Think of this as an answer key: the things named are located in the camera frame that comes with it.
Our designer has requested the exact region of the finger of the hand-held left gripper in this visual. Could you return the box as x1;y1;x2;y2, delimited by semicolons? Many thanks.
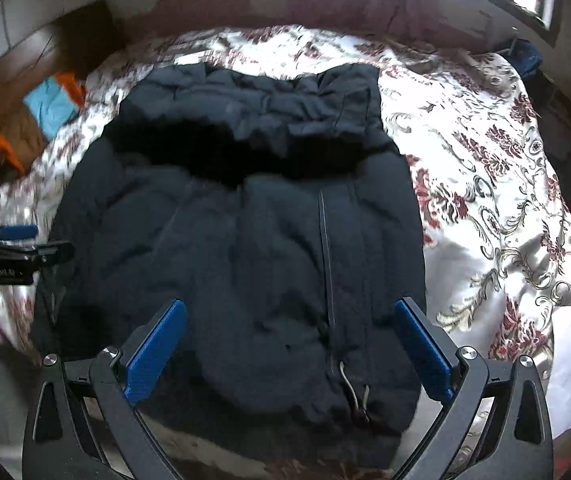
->
0;224;40;251
28;241;74;265

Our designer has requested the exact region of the blue bag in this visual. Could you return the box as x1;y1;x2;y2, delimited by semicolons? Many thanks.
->
501;37;545;80

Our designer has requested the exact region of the pink curtain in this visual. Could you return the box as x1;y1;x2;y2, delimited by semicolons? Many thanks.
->
285;0;469;48

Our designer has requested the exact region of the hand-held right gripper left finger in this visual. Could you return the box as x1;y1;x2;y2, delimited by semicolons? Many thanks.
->
22;298;188;480

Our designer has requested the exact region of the orange blue brown pillow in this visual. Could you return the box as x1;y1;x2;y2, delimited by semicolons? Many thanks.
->
0;72;89;197

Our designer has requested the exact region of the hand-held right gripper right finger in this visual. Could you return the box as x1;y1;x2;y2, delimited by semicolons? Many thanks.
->
393;297;553;480

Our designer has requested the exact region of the floral white bed blanket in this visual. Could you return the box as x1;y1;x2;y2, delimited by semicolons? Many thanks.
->
0;25;571;480

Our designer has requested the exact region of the dark wooden desk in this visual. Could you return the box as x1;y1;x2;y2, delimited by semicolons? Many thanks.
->
528;62;571;173

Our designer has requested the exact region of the dark navy padded jacket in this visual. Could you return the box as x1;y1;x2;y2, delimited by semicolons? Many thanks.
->
32;62;429;443

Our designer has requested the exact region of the wooden headboard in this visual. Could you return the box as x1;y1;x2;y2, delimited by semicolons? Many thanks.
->
0;0;127;128

